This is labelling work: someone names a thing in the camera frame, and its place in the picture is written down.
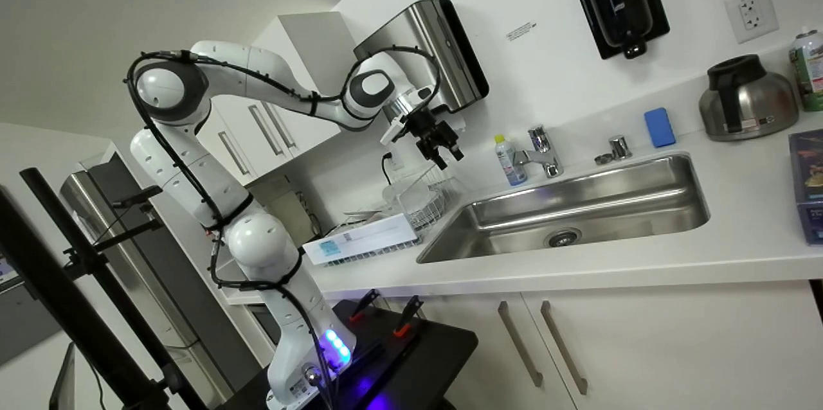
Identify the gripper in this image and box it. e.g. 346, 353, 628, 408
404, 105, 465, 171

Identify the chrome faucet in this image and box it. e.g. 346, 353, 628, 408
512, 125, 565, 180

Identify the clear dish soap bottle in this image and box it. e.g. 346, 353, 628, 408
493, 134, 529, 188

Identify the steel paper towel dispenser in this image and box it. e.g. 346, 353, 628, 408
353, 0, 490, 116

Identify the flat white box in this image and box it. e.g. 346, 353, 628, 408
302, 213, 422, 268

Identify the steel sink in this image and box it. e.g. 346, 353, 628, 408
416, 151, 712, 265

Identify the chrome side sprayer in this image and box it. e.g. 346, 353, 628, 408
593, 134, 633, 166

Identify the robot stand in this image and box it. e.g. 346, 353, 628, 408
217, 299, 480, 410

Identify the blue sponge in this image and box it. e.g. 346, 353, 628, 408
644, 107, 678, 149

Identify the white cabinet door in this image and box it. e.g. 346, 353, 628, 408
521, 280, 823, 410
384, 292, 577, 410

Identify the steel refrigerator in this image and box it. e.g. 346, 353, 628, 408
59, 143, 261, 410

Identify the steel coffee carafe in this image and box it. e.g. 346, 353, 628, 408
698, 54, 800, 143

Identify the dark blue box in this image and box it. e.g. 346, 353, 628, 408
788, 129, 823, 246

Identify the green spray can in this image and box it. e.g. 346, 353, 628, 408
789, 27, 823, 112

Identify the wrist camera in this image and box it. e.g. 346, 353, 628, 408
379, 116, 413, 146

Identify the white wire dish rack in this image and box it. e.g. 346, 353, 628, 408
382, 165, 465, 232

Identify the white wall label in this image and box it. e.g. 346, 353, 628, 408
505, 21, 536, 43

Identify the white wall cabinet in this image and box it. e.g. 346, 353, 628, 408
193, 11, 359, 187

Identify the black clamp with orange handle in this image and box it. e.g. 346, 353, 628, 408
349, 289, 381, 325
392, 295, 424, 339

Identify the steel cabinet door handle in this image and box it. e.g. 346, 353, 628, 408
496, 300, 545, 389
539, 299, 590, 397

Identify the black wall soap dispenser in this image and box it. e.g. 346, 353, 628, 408
570, 0, 671, 60

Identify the camera on mount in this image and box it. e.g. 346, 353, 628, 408
19, 167, 210, 410

